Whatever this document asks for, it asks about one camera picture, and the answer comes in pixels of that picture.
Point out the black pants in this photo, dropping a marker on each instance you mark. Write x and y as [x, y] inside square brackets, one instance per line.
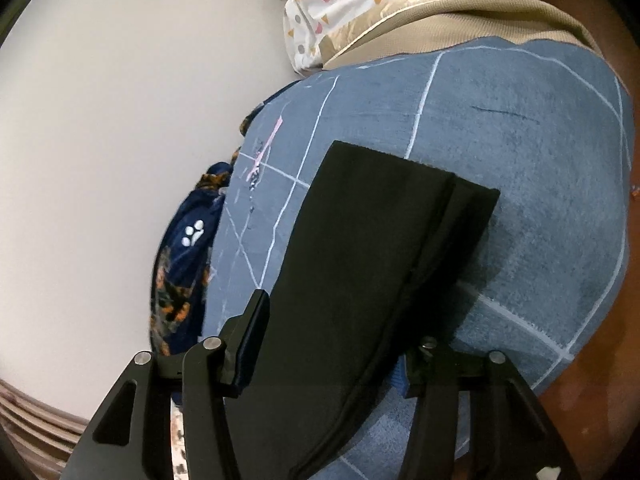
[360, 260]

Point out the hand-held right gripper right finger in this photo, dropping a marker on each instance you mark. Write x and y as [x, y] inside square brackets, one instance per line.
[399, 379]

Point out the navy dog print blanket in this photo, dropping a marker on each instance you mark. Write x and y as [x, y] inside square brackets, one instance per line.
[185, 260]

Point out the beige woven cloth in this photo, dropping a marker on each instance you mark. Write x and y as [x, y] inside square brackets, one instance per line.
[475, 20]

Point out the white leaf-print pillow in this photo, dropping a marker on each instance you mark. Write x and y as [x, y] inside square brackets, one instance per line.
[177, 440]

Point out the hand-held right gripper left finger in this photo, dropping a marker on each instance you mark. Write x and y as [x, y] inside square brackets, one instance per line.
[249, 342]

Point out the blue checked bed sheet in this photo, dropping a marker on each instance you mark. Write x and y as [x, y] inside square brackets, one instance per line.
[525, 170]

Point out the brown ribbed panel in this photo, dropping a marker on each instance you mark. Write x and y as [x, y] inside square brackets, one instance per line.
[35, 425]

